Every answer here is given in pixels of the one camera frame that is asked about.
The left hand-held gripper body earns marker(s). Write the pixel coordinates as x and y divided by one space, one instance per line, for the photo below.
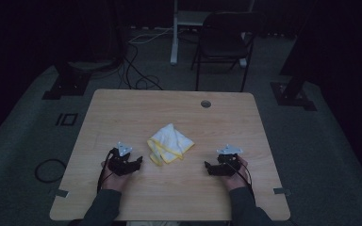
123 150

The grey round base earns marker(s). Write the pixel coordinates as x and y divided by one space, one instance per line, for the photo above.
89 65

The black folding chair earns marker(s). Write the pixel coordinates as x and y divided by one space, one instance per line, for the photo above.
221 40

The person's right hand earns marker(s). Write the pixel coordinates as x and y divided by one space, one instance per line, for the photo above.
237 181

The white cloth with yellow edge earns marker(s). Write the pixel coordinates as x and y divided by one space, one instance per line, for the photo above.
169 142

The black stand base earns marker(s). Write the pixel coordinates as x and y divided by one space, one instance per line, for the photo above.
290 97
67 86

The grey table grommet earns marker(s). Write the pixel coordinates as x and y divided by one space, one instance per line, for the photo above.
205 104

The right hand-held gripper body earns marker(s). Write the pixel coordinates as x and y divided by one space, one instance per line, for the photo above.
230 161

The person's left hand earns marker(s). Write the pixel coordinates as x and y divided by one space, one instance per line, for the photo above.
114 182

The white metal desk frame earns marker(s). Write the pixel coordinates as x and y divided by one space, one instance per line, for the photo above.
174 37

